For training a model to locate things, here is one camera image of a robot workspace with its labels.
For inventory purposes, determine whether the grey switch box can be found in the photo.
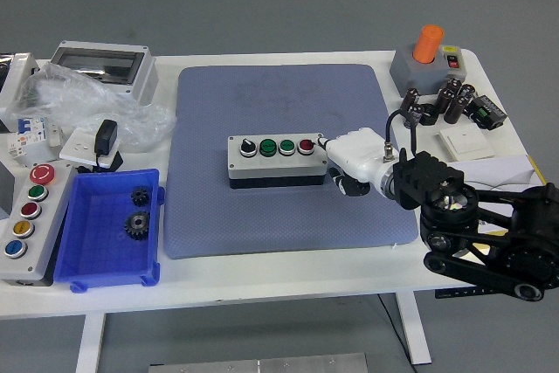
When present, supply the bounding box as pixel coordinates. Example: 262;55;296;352
389;45;468;97

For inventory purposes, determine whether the white and yellow booklet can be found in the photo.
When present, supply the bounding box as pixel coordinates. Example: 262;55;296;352
445;155;548;260

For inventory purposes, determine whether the grey five-button control box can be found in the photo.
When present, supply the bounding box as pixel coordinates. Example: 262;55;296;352
0;162;78;287

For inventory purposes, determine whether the small black gear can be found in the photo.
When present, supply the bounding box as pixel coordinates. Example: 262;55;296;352
130;187;153;207

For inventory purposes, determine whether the grey metal plate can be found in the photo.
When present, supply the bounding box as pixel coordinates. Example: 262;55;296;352
148;352;368;373

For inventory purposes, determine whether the black ring coil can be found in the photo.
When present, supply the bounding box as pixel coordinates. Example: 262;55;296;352
419;103;441;126

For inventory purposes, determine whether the grey enclosure with clear window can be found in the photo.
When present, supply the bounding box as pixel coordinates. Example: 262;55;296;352
48;39;158;106

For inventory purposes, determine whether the grey four-button control box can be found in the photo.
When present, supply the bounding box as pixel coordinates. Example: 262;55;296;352
226;131;329;190

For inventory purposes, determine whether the black power adapter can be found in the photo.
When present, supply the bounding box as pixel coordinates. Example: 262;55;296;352
93;118;120;169

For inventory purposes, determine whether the white circuit breaker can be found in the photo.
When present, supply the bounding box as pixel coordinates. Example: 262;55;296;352
6;115;50;159

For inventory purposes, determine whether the white wall switch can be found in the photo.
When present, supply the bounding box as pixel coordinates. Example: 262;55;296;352
438;122;497;162

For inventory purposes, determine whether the black module with green terminal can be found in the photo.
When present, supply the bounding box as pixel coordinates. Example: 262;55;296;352
465;93;508;131

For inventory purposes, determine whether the grey box corner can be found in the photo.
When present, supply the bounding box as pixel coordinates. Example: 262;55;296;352
0;162;14;221

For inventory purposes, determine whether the blue-grey table mat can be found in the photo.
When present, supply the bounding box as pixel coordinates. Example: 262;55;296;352
163;63;418;260

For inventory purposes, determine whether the clear plastic bag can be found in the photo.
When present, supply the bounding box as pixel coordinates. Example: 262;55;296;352
10;61;178;149

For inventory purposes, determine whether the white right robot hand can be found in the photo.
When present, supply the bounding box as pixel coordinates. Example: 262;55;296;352
314;127;397;197

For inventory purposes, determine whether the orange cylinder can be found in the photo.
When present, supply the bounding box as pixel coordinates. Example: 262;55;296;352
413;24;445;64

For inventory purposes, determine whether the small black block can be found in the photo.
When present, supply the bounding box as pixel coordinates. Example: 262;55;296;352
107;150;126;172

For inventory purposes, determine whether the black table control panel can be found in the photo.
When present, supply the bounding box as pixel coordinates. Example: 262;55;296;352
435;287;484;300

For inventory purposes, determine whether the white box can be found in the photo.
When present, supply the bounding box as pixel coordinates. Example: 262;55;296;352
0;52;41;128

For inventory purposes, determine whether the white table leg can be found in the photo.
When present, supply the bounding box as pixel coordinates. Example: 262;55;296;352
74;312;108;373
395;292;433;366

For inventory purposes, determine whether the blue plastic bin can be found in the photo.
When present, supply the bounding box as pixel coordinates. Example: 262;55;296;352
54;167;166;294

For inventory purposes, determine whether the white wall socket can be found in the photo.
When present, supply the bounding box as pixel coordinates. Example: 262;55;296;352
59;127;115;163

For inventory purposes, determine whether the large black gear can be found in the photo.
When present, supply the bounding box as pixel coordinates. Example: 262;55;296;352
123;210;152;242

